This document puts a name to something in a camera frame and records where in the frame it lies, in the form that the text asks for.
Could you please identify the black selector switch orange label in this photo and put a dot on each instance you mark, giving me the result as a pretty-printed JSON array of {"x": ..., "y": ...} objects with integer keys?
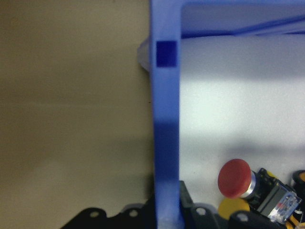
[{"x": 299, "y": 179}]

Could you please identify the red mushroom push button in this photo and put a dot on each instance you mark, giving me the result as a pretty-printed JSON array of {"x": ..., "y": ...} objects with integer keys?
[{"x": 234, "y": 179}]

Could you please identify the yellow push button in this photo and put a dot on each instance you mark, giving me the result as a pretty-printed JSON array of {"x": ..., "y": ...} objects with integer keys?
[{"x": 232, "y": 206}]

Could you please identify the blue bin with push buttons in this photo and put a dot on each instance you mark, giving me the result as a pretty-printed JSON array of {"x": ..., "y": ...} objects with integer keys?
[{"x": 166, "y": 107}]

